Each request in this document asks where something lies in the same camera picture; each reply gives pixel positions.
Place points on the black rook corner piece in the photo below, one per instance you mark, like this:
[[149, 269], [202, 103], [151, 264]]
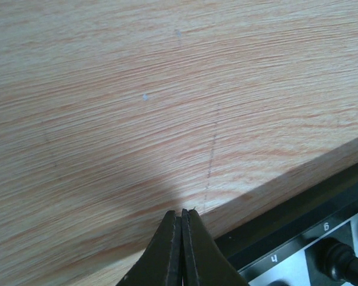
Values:
[[338, 261]]

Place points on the black and white chessboard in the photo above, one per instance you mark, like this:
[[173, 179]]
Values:
[[280, 247]]

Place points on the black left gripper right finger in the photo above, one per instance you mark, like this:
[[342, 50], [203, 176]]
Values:
[[203, 262]]

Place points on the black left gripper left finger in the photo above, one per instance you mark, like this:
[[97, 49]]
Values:
[[160, 264]]

